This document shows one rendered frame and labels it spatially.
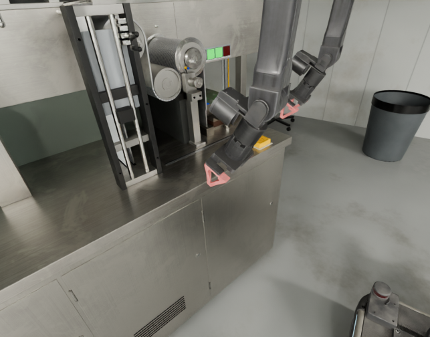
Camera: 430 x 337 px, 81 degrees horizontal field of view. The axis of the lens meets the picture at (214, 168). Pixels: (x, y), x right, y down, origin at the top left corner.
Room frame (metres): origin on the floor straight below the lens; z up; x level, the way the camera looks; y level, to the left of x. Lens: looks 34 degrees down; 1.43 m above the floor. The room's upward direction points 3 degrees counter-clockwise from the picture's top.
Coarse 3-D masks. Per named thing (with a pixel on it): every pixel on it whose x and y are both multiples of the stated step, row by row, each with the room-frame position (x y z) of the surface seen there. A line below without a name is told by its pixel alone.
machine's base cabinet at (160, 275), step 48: (240, 192) 0.87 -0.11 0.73; (144, 240) 0.59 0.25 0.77; (192, 240) 0.70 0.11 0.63; (240, 240) 0.87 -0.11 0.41; (48, 288) 0.41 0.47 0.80; (96, 288) 0.47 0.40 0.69; (144, 288) 0.56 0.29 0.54; (192, 288) 0.68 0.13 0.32; (0, 336) 0.32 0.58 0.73; (48, 336) 0.37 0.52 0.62; (96, 336) 0.43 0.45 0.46; (144, 336) 0.51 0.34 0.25
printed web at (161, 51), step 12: (96, 24) 0.94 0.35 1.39; (144, 36) 0.96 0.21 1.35; (144, 48) 0.97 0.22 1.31; (156, 48) 1.16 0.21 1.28; (168, 48) 1.10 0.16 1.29; (144, 60) 0.98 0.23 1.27; (156, 60) 1.16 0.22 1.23; (168, 60) 1.09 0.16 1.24; (144, 72) 0.99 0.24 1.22; (156, 96) 0.96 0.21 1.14; (132, 156) 0.87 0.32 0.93
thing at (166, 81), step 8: (152, 64) 1.07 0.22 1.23; (152, 72) 1.00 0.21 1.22; (160, 72) 0.98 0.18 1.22; (168, 72) 1.00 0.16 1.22; (176, 72) 1.02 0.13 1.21; (152, 80) 0.97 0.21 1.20; (160, 80) 0.98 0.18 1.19; (168, 80) 1.00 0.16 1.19; (176, 80) 1.02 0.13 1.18; (160, 88) 0.98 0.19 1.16; (168, 88) 0.99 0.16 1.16; (176, 88) 1.02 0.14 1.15; (160, 96) 0.97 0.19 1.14; (168, 96) 0.99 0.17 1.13
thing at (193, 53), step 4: (192, 48) 1.05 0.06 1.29; (188, 52) 1.04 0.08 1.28; (192, 52) 1.05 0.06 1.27; (196, 52) 1.06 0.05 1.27; (200, 52) 1.07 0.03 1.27; (184, 56) 1.04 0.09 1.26; (188, 56) 1.03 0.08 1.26; (192, 56) 1.05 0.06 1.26; (196, 56) 1.06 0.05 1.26; (200, 56) 1.07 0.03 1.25; (184, 60) 1.04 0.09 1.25; (188, 60) 1.03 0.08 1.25; (196, 60) 1.06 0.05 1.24; (200, 60) 1.07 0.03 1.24; (188, 64) 1.03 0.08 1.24; (192, 64) 1.04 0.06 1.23; (196, 64) 1.05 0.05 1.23; (200, 64) 1.07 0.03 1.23; (192, 68) 1.04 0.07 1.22; (196, 68) 1.05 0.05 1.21
